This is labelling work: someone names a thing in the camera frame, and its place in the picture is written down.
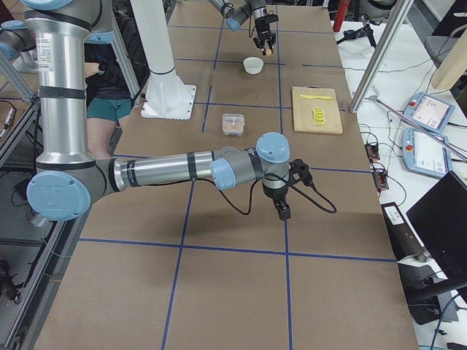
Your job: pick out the red bottle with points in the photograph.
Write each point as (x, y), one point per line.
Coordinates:
(340, 15)

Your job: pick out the yellow plastic knife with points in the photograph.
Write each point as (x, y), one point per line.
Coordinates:
(325, 98)

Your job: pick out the white round bowl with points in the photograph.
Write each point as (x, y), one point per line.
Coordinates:
(253, 65)

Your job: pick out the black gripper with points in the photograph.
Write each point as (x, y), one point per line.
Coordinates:
(262, 28)
(276, 197)

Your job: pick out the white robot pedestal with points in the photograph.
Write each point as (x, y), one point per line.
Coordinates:
(167, 96)

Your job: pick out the seated person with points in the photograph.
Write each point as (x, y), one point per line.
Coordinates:
(109, 101)

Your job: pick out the aluminium frame post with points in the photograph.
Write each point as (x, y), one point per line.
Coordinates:
(400, 12)

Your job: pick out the wooden cutting board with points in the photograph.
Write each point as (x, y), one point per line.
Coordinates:
(302, 111)

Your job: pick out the black laptop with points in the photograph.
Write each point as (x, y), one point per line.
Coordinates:
(439, 219)

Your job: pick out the clear plastic egg box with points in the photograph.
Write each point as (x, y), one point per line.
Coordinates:
(233, 124)

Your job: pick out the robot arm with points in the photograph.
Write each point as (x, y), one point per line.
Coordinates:
(236, 16)
(69, 179)

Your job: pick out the near teach pendant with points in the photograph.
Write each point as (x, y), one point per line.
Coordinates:
(423, 155)

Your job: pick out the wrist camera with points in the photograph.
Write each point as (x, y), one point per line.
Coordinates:
(299, 172)

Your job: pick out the teach pendant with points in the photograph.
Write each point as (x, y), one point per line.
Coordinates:
(429, 112)
(423, 155)

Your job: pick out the black tripod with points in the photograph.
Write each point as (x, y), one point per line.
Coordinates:
(365, 31)

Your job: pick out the far teach pendant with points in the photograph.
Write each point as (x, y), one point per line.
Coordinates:
(429, 112)

